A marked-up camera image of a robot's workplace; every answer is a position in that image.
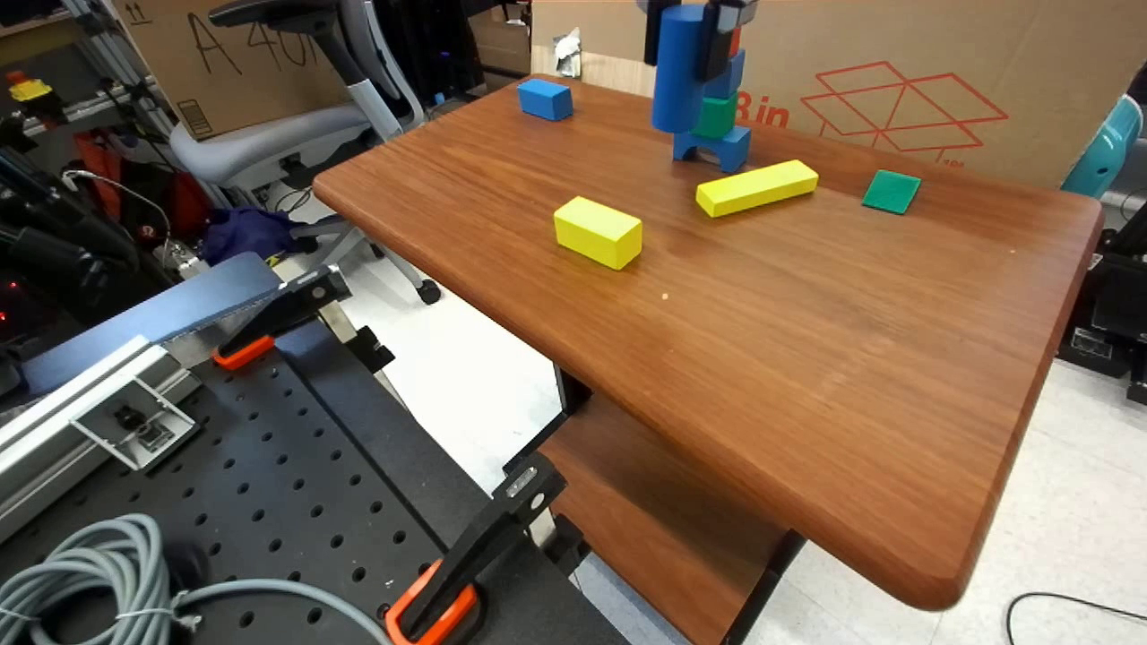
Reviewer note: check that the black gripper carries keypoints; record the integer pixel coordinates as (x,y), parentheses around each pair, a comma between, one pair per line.
(730,11)

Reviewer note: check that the blue cylinder block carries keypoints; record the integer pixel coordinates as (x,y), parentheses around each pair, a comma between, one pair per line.
(679,72)

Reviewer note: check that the green cube block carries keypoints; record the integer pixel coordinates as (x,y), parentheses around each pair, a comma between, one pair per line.
(720,115)

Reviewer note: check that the blue arch block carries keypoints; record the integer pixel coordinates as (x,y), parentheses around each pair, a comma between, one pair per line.
(732,148)

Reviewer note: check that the blue rectangular block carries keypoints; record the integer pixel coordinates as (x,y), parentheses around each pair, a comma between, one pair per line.
(546,100)

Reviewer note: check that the long yellow block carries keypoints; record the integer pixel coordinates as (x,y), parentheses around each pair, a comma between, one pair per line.
(758,186)

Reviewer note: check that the yellow rectangular block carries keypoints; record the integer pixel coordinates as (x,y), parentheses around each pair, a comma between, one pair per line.
(597,232)

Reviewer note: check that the flat green block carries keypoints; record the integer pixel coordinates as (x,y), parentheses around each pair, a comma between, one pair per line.
(893,191)

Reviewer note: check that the large cardboard box red print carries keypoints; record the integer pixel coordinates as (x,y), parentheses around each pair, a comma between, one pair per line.
(956,49)

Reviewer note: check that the teal chair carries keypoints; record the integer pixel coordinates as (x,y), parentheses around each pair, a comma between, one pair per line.
(1107,146)

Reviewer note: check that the grey office chair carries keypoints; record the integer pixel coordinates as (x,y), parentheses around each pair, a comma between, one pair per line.
(262,146)

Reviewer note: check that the dark blue cloth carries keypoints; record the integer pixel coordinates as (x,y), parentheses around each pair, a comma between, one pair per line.
(244,233)

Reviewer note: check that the cardboard box black lettering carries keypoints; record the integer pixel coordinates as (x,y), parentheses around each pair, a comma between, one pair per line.
(201,72)

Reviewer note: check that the wooden table lower shelf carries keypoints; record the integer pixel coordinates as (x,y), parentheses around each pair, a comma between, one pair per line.
(665,524)

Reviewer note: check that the black equipment stack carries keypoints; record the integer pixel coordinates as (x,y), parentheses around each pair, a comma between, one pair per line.
(1112,308)

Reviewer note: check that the blue metal plate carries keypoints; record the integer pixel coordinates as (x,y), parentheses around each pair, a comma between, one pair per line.
(157,314)

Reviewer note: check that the black perforated breadboard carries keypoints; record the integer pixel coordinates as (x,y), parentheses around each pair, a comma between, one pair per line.
(273,479)

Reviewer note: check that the small yellow item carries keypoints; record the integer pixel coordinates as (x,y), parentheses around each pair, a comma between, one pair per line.
(31,86)

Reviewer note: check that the small black bracket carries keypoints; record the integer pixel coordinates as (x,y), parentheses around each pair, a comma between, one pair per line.
(372,350)

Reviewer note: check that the aluminium extrusion rail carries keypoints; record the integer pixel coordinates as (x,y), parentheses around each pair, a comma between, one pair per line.
(72,413)

